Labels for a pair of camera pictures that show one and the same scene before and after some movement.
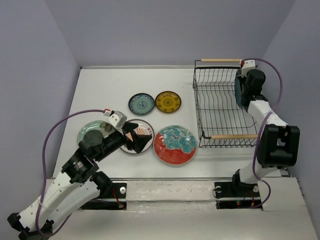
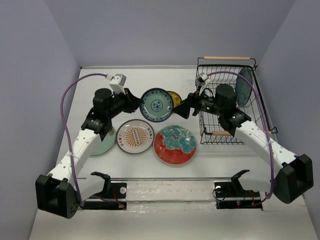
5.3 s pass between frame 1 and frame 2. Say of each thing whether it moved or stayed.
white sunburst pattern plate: stayed
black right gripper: moved
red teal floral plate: stayed
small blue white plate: moved
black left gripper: moved
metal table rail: stayed
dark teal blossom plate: moved
